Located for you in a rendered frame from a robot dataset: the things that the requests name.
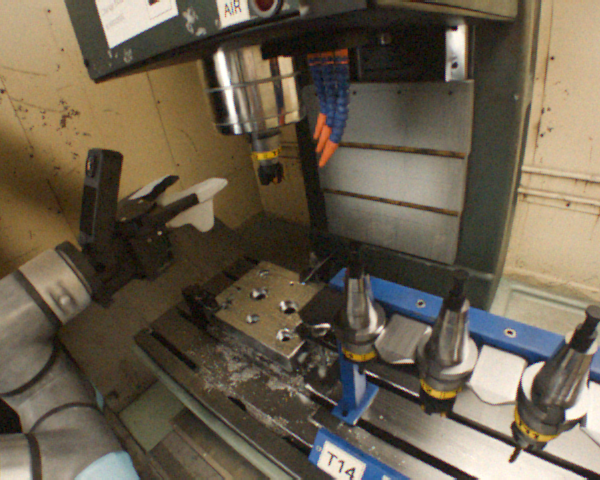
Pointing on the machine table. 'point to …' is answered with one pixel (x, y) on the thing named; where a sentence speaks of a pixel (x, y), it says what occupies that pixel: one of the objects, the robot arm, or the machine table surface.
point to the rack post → (353, 392)
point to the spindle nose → (252, 89)
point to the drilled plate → (289, 301)
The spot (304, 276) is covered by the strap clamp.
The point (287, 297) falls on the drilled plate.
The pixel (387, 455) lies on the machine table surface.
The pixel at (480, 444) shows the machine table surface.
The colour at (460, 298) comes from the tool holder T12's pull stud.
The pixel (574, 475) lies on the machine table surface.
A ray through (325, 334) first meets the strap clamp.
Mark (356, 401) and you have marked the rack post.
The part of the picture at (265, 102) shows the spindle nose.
